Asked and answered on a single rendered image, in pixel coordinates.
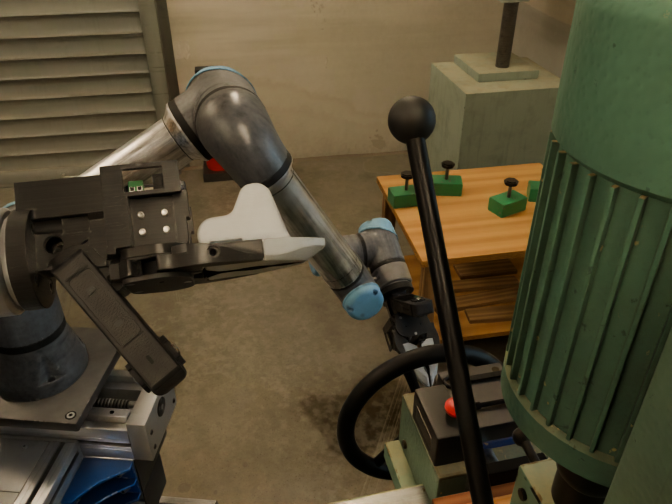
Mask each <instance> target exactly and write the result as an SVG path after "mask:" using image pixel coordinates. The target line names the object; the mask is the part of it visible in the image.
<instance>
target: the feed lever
mask: <svg viewBox="0 0 672 504"><path fill-rule="evenodd" d="M435 124H436V115H435V111H434V109H433V107H432V105H431V104H430V103H429V102H428V101H427V100H425V99H424V98H422V97H419V96H413V95H412V96H406V97H403V98H401V99H399V100H398V101H397V102H396V103H395V104H394V105H393V106H392V107H391V109H390V112H389V114H388V127H389V130H390V132H391V134H392V135H393V137H394V138H396V139H397V140H398V141H400V142H402V143H404V144H406V146H407V151H408V157H409V162H410V167H411V173H412V178H413V184H414V189H415V195H416V200H417V206H418V211H419V217H420V222H421V227H422V233H423V238H424V244H425V249H426V255H427V260H428V266H429V271H430V277H431V282H432V287H433V293H434V298H435V304H436V309H437V315H438V320H439V326H440V331H441V336H442V342H443V347H444V353H445V358H446V364H447V369H448V375H449V380H450V386H451V391H452V396H453V402H454V407H455V413H456V418H457V424H458V429H459V435H460V440H461V446H462V451H463V456H464V462H465V467H466V473H467V478H468V484H469V489H470V495H471V500H472V504H494V501H493V495H492V490H491V485H490V480H489V474H488V469H487V464H486V458H485V453H484V448H483V442H482V437H481V432H480V427H479V421H478V416H477V411H476V405H475V400H474V395H473V390H472V384H471V379H470V374H469V368H468V363H467V358H466V352H465V347H464V342H463V337H462V331H461V326H460V321H459V315H458V310H457V305H456V300H455V294H454V289H453V284H452V278H451V273H450V268H449V262H448V257H447V252H446V247H445V241H444V236H443V231H442V225H441V220H440V215H439V209H438V204H437V199H436V194H435V188H434V183H433V178H432V172H431V167H430V162H429V157H428V151H427V146H426V141H425V140H426V139H427V138H428V137H429V136H430V135H431V134H432V132H433V130H434V128H435Z"/></svg>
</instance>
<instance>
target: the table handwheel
mask: <svg viewBox="0 0 672 504"><path fill-rule="evenodd" d="M464 347H465V352H466V358H467V363H468V364H469V365H472V366H475V367H476V366H481V365H487V364H493V363H501V361H500V360H498V359H497V358H496V357H495V356H494V355H492V354H491V353H489V352H487V351H485V350H483V349H480V348H478V347H475V346H471V345H466V344H464ZM437 363H446V358H445V353H444V347H443V343H442V344H433V345H427V346H423V347H419V348H415V349H412V350H409V351H406V352H404V353H401V354H399V355H397V356H395V357H393V358H391V359H389V360H387V361H385V362H384V363H382V364H381V365H379V366H378V367H376V368H375V369H373V370H372V371H371V372H370V373H368V374H367V375H366V376H365V377H364V378H363V379H362V380H361V381H360V382H359V383H358V384H357V385H356V386H355V387H354V388H353V390H352V391H351V392H350V394H349V395H348V397H347V398H346V400H345V402H344V404H343V406H342V408H341V410H340V413H339V416H338V421H337V430H336V433H337V441H338V444H339V448H340V450H341V452H342V454H343V455H344V457H345V458H346V460H347V461H348V462H349V463H350V464H351V465H352V466H353V467H355V468H356V469H358V470H359V471H361V472H363V473H365V474H367V475H369V476H372V477H375V478H379V479H385V480H392V478H391V475H390V472H389V469H388V467H387V464H386V461H385V458H384V449H383V450H382V451H381V452H380V453H379V454H378V455H377V456H376V457H374V458H372V457H370V456H369V455H367V454H366V453H364V452H363V451H362V450H361V449H360V447H359V446H358V444H357V442H356V439H355V425H356V421H357V418H358V416H359V414H360V412H361V410H362V408H363V407H364V406H365V404H366V403H367V402H368V400H369V399H370V398H371V397H372V396H373V395H374V394H375V393H376V392H377V391H378V390H380V389H381V388H382V387H383V386H385V385H386V384H387V383H389V382H390V381H392V380H394V379H395V378H397V377H399V376H401V375H403V374H404V377H405V379H406V381H407V383H408V386H409V388H410V391H411V393H413V392H415V390H416V389H420V388H421V387H420V385H419V382H418V380H417V377H416V374H415V371H414V369H417V368H420V367H424V366H427V365H432V364H437ZM501 365H502V367H503V364H502V363H501Z"/></svg>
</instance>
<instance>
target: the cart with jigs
mask: <svg viewBox="0 0 672 504"><path fill-rule="evenodd" d="M441 165H442V167H443V168H445V169H446V171H437V172H432V178H433V183H434V188H435V194H436V199H437V204H438V209H439V215H440V220H441V225H442V231H443V236H444V241H445V247H446V252H447V257H448V262H449V268H450V273H451V278H452V284H453V289H454V294H455V300H456V305H457V310H458V315H459V321H460V326H461V331H462V337H463V341H467V340H474V339H482V338H490V337H497V336H505V335H509V333H510V328H511V323H512V318H513V313H514V308H515V303H516V298H517V293H518V288H519V283H520V278H521V273H522V268H523V263H524V258H525V253H526V248H527V243H528V238H529V233H530V228H531V223H532V218H533V214H534V209H535V204H536V199H537V194H538V189H539V184H540V179H541V174H542V169H543V165H542V164H541V163H530V164H519V165H507V166H495V167H484V168H472V169H460V170H449V169H452V168H453V167H454V166H455V163H454V162H452V161H449V160H445V161H443V162H441ZM376 182H377V184H378V186H379V188H380V190H381V192H382V193H383V200H382V218H386V219H388V220H389V221H390V222H391V223H392V226H393V227H394V230H395V222H396V220H397V222H398V224H399V225H400V227H401V229H402V231H403V233H404V235H405V237H406V239H407V241H408V242H409V244H410V246H411V248H412V250H413V252H414V254H415V255H406V256H404V259H405V262H406V264H407V267H408V270H409V272H410V275H411V278H412V285H413V288H414V291H413V292H412V293H411V294H414V295H417V296H421V297H424V298H428V299H431V300H432V302H433V309H434V313H430V314H428V315H427V317H428V319H429V320H430V322H434V327H435V329H436V330H437V333H438V335H439V340H440V344H442V343H443V342H442V336H441V331H440V326H439V320H438V315H437V309H436V304H435V298H434V293H433V287H432V282H431V277H430V271H429V266H428V260H427V255H426V249H425V244H424V238H423V233H422V227H421V222H420V217H419V211H418V206H417V200H416V195H415V189H414V184H413V178H412V173H411V171H407V170H406V171H403V172H401V175H390V176H378V177H377V181H376Z"/></svg>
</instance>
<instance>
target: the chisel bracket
mask: <svg viewBox="0 0 672 504"><path fill-rule="evenodd" d="M556 471H557V466H556V462H555V461H554V460H553V459H551V458H550V459H545V460H540V461H535V462H530V463H526V464H522V465H520V466H519V469H518V473H517V477H516V481H515V485H514V489H513V493H512V497H511V501H510V504H555V503H554V501H553V498H552V494H551V487H552V484H553V480H554V477H555V474H556Z"/></svg>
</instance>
